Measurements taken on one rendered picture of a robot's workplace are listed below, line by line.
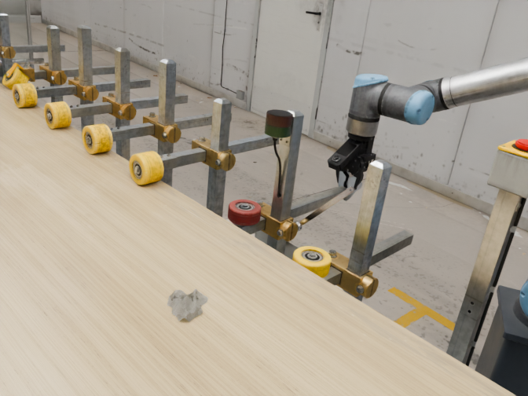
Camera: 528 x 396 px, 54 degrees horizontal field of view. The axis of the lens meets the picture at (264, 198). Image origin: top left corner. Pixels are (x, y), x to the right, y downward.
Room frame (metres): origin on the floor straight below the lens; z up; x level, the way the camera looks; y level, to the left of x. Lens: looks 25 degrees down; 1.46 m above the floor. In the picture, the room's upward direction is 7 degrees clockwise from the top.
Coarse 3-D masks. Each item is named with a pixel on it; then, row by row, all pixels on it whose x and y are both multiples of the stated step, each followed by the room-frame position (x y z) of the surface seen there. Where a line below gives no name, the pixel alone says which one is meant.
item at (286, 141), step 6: (270, 114) 1.13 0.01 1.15; (276, 114) 1.13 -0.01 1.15; (282, 114) 1.14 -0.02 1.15; (288, 114) 1.14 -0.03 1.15; (276, 126) 1.12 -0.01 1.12; (288, 126) 1.13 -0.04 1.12; (276, 138) 1.14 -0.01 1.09; (282, 138) 1.17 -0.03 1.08; (288, 138) 1.16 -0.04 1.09; (282, 144) 1.17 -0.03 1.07; (288, 144) 1.15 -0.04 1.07; (276, 150) 1.14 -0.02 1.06
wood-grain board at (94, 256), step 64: (0, 128) 1.49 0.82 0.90; (64, 128) 1.56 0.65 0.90; (0, 192) 1.07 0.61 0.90; (64, 192) 1.11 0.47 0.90; (128, 192) 1.15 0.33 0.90; (0, 256) 0.82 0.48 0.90; (64, 256) 0.84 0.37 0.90; (128, 256) 0.87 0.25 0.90; (192, 256) 0.90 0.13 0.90; (256, 256) 0.93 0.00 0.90; (0, 320) 0.64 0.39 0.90; (64, 320) 0.66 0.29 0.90; (128, 320) 0.68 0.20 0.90; (192, 320) 0.70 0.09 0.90; (256, 320) 0.72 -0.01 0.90; (320, 320) 0.74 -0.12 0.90; (384, 320) 0.76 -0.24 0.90; (0, 384) 0.52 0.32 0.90; (64, 384) 0.53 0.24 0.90; (128, 384) 0.54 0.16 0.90; (192, 384) 0.56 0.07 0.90; (256, 384) 0.57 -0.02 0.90; (320, 384) 0.59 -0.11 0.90; (384, 384) 0.60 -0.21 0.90; (448, 384) 0.62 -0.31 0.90
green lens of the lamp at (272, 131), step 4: (268, 128) 1.12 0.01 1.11; (272, 128) 1.12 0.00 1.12; (276, 128) 1.12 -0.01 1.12; (280, 128) 1.12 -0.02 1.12; (284, 128) 1.12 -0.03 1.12; (288, 128) 1.13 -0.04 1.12; (268, 132) 1.12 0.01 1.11; (272, 132) 1.12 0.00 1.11; (276, 132) 1.12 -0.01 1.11; (280, 132) 1.12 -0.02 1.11; (284, 132) 1.12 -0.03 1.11; (288, 132) 1.13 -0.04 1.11; (272, 136) 1.12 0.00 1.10; (276, 136) 1.12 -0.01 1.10; (280, 136) 1.12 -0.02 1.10; (284, 136) 1.12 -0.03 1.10; (288, 136) 1.13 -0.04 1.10
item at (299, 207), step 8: (328, 192) 1.39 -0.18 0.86; (336, 192) 1.40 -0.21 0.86; (304, 200) 1.32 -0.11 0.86; (312, 200) 1.32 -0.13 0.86; (320, 200) 1.34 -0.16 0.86; (328, 200) 1.37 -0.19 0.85; (296, 208) 1.27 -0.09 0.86; (304, 208) 1.29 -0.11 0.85; (312, 208) 1.32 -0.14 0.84; (296, 216) 1.27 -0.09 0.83; (256, 224) 1.16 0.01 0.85; (264, 224) 1.18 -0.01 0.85; (248, 232) 1.13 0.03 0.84
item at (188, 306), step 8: (176, 296) 0.74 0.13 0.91; (184, 296) 0.75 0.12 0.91; (192, 296) 0.74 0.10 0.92; (200, 296) 0.76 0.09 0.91; (168, 304) 0.73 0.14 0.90; (176, 304) 0.72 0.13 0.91; (184, 304) 0.72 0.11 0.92; (192, 304) 0.73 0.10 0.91; (200, 304) 0.74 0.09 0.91; (176, 312) 0.71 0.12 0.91; (184, 312) 0.70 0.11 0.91; (192, 312) 0.71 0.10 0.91; (200, 312) 0.72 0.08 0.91
